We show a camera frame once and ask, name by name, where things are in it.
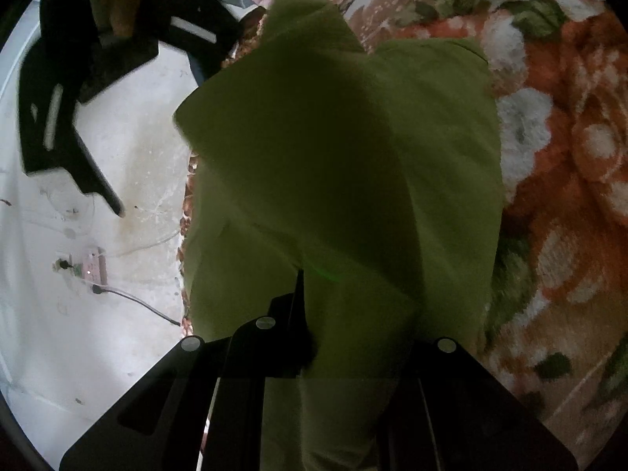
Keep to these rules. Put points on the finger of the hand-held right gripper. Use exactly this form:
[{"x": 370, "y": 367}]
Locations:
[{"x": 95, "y": 176}]

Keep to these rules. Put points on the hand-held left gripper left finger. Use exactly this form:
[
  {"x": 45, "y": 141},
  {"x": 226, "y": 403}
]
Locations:
[{"x": 289, "y": 333}]

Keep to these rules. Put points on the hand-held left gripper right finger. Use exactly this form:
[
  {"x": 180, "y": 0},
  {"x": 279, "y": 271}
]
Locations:
[{"x": 441, "y": 368}]

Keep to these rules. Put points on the olive green garment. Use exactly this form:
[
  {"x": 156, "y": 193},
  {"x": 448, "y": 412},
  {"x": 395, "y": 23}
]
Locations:
[{"x": 343, "y": 157}]

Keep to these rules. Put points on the white power strip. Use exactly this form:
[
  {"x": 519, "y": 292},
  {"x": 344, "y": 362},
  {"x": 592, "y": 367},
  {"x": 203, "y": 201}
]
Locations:
[{"x": 91, "y": 267}]

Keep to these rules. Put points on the floral printed blanket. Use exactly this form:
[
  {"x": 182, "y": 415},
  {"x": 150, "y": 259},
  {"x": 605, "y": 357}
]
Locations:
[{"x": 564, "y": 157}]

